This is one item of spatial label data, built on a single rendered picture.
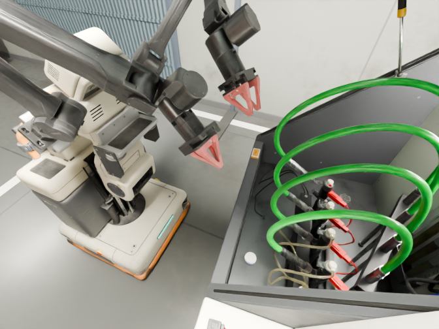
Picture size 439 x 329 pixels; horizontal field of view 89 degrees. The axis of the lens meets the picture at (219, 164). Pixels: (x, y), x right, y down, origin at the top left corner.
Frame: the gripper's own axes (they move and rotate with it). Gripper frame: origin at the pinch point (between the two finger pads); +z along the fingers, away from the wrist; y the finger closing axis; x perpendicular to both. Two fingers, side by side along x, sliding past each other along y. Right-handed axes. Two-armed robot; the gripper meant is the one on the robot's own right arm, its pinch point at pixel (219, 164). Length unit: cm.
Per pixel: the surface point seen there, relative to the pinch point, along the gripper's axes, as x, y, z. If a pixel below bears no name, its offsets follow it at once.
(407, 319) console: -14.2, 29.9, 23.3
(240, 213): 5.9, -16.1, 21.9
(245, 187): 16.9, -18.7, 19.1
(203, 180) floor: 71, -132, 38
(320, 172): 1.3, 21.0, 9.2
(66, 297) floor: -53, -144, 26
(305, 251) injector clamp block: 3.5, 1.4, 35.8
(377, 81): 18.5, 30.4, 3.2
